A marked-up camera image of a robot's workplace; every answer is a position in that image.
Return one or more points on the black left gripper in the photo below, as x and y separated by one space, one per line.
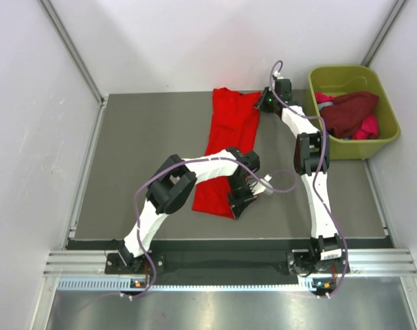
239 204

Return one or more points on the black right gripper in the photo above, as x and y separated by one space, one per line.
266 92

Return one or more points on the red t shirt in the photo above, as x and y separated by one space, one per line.
234 124

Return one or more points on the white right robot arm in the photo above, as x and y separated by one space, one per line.
311 162

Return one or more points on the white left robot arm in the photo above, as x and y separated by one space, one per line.
169 188

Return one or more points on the maroon shirt in bin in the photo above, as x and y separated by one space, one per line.
349 111

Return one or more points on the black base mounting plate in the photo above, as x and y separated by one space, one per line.
222 262

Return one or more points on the pink shirt in bin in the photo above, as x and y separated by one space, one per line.
366 127

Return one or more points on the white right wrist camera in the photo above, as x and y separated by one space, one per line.
277 75

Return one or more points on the aluminium frame post right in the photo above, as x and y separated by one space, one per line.
391 18

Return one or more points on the aluminium frame post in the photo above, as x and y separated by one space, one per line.
391 18
59 27

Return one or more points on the aluminium front rail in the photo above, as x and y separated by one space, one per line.
85 271

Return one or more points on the aluminium frame post left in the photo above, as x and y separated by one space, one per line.
59 27

